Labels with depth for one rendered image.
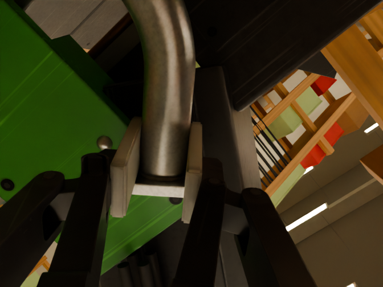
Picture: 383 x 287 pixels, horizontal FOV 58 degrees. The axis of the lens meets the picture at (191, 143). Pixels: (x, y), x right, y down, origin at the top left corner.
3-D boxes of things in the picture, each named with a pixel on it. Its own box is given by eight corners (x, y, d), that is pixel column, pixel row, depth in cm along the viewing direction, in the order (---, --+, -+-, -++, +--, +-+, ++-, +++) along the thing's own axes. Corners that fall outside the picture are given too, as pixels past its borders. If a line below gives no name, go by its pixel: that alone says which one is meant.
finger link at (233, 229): (199, 205, 15) (269, 212, 15) (200, 155, 19) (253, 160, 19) (196, 234, 15) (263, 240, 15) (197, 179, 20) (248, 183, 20)
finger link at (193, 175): (186, 170, 16) (202, 172, 16) (190, 121, 22) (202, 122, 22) (180, 224, 17) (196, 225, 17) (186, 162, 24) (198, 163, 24)
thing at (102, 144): (119, 139, 25) (115, 146, 24) (107, 150, 25) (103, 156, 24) (107, 127, 24) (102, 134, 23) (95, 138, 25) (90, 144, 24)
